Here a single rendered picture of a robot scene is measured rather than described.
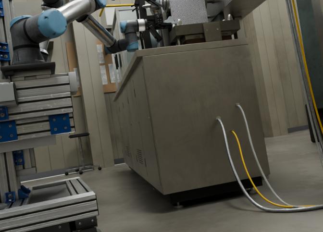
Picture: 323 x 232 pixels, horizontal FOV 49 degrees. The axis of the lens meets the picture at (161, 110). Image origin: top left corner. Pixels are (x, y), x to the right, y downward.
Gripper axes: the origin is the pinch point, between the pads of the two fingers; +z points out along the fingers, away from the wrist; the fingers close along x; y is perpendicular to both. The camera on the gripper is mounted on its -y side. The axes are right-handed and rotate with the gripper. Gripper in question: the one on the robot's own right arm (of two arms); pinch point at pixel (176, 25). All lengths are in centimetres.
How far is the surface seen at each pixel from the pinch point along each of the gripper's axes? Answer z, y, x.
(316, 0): 46, -17, -75
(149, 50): -24.3, -20.2, -26.0
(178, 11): 2.6, 8.3, -0.2
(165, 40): -6.4, -7.0, 7.8
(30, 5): -120, 131, 291
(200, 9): 17.9, 8.5, -0.2
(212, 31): 15.1, -12.2, -22.0
